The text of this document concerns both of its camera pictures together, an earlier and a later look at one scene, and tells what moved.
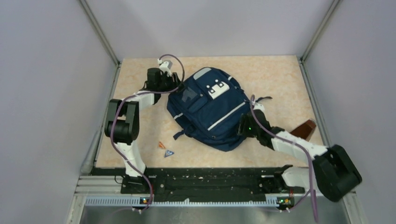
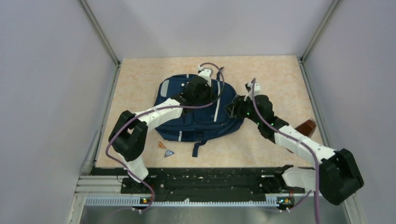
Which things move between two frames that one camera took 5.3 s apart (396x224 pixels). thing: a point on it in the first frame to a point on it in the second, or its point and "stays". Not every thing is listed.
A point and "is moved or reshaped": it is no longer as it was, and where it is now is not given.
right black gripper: [242, 128] to [236, 105]
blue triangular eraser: [168, 153] stays
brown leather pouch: [304, 130] stays
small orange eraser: [160, 145] stays
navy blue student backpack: [208, 105] is moved or reshaped
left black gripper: [175, 84] to [210, 94]
